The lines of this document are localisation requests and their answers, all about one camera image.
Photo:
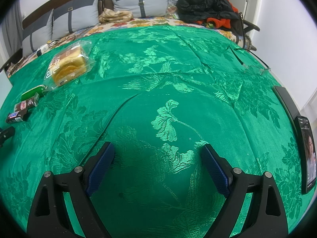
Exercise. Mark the black jacket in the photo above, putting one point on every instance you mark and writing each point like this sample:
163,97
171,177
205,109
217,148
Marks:
198,5

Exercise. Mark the bread loaf in clear bag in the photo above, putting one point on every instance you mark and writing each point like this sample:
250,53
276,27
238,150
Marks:
68,64

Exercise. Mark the beige patterned cloth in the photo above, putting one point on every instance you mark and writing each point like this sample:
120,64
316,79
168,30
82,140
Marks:
114,16

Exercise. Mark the green patterned blanket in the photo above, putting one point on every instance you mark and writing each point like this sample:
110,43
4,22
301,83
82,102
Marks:
158,79

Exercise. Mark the black phone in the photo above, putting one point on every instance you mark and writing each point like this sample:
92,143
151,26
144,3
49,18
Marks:
287,101

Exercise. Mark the green snack packet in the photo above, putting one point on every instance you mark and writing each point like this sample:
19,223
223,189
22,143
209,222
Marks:
32,93

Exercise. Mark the dark blue snack packet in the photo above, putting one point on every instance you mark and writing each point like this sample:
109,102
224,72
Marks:
16,116

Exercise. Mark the brown snack packet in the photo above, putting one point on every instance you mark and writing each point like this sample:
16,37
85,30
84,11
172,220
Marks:
26,104

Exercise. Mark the black smartphone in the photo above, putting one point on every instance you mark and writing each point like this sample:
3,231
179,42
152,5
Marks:
308,153

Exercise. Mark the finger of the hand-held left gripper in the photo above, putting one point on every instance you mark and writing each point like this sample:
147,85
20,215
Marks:
7,132

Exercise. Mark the clear eyeglasses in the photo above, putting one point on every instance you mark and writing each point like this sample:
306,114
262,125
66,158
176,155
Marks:
253,68

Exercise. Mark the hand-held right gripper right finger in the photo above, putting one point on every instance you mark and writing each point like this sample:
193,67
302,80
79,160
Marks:
218,171

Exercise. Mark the black armchair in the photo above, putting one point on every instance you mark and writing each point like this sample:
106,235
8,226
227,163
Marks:
251,26

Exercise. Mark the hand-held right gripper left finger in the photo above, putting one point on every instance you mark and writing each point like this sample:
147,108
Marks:
101,168

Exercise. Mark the grey curtain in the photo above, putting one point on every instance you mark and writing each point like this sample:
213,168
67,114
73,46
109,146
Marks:
13,22

